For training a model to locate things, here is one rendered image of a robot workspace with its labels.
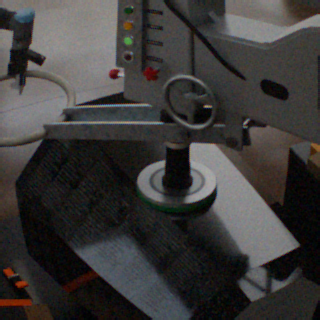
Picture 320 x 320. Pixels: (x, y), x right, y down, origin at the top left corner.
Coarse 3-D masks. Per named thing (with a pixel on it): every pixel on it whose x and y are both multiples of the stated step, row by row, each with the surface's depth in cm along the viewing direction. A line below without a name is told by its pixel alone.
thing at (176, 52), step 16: (160, 0) 178; (176, 0) 175; (192, 0) 174; (208, 0) 182; (224, 0) 191; (160, 16) 181; (176, 16) 178; (192, 16) 177; (208, 16) 184; (160, 32) 183; (176, 32) 181; (192, 32) 179; (160, 48) 186; (176, 48) 184; (192, 48) 182; (160, 64) 189; (176, 64) 186; (192, 64) 185; (128, 80) 197; (144, 80) 194; (160, 80) 191; (128, 96) 199; (144, 96) 197; (160, 96) 194; (176, 96) 191; (176, 112) 194
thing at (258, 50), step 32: (224, 32) 177; (256, 32) 178; (288, 32) 169; (224, 64) 178; (256, 64) 174; (288, 64) 168; (224, 96) 185; (256, 96) 179; (288, 96) 173; (224, 128) 192; (288, 128) 178
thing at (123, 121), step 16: (64, 112) 237; (80, 112) 234; (96, 112) 230; (112, 112) 227; (128, 112) 224; (144, 112) 221; (224, 112) 206; (48, 128) 228; (64, 128) 224; (80, 128) 221; (96, 128) 217; (112, 128) 214; (128, 128) 211; (144, 128) 208; (160, 128) 205; (176, 128) 203; (224, 144) 197
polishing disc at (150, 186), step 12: (156, 168) 224; (192, 168) 224; (204, 168) 224; (144, 180) 219; (156, 180) 219; (204, 180) 219; (144, 192) 215; (156, 192) 215; (168, 192) 215; (180, 192) 215; (192, 192) 215; (204, 192) 215; (156, 204) 212; (168, 204) 211; (180, 204) 210; (192, 204) 211
